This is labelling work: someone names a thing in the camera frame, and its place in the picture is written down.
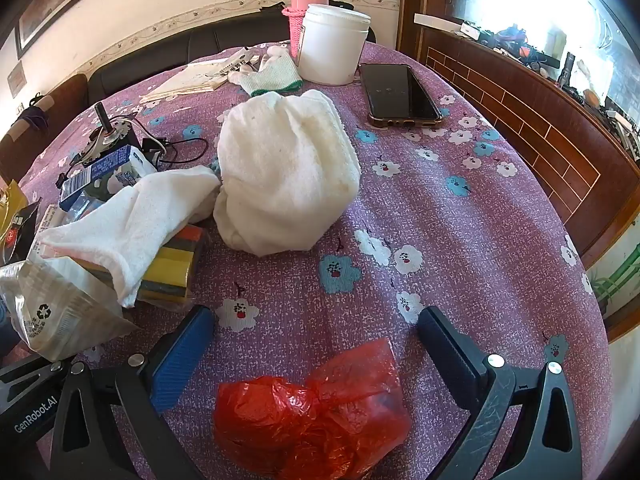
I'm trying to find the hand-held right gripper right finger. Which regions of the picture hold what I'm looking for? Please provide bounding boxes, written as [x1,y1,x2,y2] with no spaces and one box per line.
[417,306,583,480]

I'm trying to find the clutter of small ledge items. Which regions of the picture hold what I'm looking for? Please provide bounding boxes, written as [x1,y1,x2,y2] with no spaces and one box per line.
[460,22,640,161]

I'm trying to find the small white towel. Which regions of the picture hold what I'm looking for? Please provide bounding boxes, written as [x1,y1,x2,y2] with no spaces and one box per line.
[37,165,221,308]

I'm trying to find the black electric motor with wires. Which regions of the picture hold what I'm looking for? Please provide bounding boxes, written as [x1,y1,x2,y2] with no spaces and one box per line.
[70,102,208,171]

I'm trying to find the pink thermos bottle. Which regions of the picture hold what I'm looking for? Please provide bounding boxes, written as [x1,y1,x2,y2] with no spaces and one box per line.
[281,0,329,56]

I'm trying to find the framed wall picture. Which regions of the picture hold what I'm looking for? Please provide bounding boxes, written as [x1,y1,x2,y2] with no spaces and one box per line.
[15,0,146,61]

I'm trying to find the wooden window ledge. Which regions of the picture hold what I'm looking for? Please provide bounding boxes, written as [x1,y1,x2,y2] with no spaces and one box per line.
[414,12,640,271]

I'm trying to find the black packet with red logo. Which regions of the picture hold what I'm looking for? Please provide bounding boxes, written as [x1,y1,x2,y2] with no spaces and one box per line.
[0,200,43,266]

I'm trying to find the large white towel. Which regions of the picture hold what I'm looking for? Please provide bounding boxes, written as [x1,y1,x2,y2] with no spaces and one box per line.
[213,89,362,257]

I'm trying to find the small wall plaque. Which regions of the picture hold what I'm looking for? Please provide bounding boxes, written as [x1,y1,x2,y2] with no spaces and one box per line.
[7,62,26,98]

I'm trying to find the striped sponge pack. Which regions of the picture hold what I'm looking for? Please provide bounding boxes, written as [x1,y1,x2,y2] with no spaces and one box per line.
[85,225,208,306]

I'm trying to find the black smartphone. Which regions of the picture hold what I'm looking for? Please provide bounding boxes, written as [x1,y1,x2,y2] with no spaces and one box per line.
[359,63,445,128]

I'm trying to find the green plant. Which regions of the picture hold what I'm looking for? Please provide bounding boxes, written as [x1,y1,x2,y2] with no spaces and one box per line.
[590,242,640,311]

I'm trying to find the yellow packet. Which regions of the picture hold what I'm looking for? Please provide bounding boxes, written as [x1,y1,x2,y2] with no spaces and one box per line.
[0,180,28,231]

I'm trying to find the white plastic jar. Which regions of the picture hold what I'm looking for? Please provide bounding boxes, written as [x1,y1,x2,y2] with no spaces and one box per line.
[298,3,372,86]

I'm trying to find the crinkled clear plastic bag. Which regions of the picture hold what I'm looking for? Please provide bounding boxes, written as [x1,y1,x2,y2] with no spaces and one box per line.
[0,255,141,363]

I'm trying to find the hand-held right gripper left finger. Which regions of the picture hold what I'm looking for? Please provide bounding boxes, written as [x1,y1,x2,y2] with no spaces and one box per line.
[49,304,216,480]

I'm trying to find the purple floral tablecloth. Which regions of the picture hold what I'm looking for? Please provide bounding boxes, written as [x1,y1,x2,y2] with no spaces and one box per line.
[10,40,613,480]

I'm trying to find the white printed packet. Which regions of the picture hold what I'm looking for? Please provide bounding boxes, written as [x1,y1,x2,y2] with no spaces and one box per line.
[212,47,261,81]

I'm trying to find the red plastic bag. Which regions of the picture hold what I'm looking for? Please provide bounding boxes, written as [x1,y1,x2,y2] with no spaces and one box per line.
[214,337,412,480]

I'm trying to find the stack of white papers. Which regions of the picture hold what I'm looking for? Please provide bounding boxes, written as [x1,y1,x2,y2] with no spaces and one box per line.
[140,57,236,103]

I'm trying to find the white and green glove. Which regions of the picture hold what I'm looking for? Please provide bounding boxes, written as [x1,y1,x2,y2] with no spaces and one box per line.
[227,46,304,98]

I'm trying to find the blue tissue pack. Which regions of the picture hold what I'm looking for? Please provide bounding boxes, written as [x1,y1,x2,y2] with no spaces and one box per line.
[58,145,158,211]

